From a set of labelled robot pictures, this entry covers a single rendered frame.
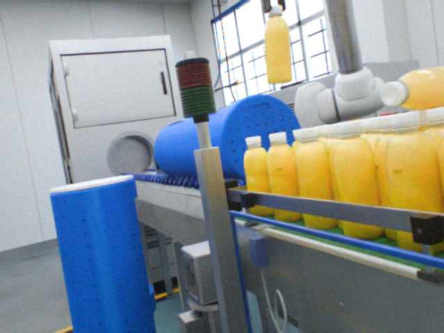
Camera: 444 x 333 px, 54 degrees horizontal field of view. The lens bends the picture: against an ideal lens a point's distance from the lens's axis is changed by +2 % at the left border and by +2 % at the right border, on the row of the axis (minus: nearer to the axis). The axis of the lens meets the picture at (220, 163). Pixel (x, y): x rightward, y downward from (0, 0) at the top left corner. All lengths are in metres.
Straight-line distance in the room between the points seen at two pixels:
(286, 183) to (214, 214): 0.26
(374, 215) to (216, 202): 0.27
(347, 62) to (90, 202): 1.18
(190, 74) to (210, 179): 0.19
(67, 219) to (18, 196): 4.82
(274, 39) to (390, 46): 2.98
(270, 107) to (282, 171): 0.42
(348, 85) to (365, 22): 2.36
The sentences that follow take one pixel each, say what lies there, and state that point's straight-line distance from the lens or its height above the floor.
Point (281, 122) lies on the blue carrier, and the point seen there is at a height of 1.14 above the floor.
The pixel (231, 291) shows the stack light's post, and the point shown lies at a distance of 0.81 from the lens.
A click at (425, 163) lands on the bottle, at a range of 0.68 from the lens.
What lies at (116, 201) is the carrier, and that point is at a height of 0.97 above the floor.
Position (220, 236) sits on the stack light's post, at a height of 0.94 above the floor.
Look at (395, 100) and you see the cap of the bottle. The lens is 0.77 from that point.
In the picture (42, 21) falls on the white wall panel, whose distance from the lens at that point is 6.67.
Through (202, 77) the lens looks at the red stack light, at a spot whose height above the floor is 1.22.
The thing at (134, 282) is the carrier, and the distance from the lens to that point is 1.50.
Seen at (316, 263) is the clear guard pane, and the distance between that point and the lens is 0.71.
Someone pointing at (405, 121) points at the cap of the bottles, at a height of 1.09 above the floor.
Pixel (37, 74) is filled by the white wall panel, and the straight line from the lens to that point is 6.46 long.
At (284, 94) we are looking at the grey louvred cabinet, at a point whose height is 1.40.
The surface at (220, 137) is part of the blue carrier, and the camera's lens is 1.29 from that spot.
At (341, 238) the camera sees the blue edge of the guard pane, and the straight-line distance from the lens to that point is 0.63.
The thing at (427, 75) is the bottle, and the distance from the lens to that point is 0.80.
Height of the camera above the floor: 1.11
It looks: 3 degrees down
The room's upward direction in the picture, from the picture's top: 9 degrees counter-clockwise
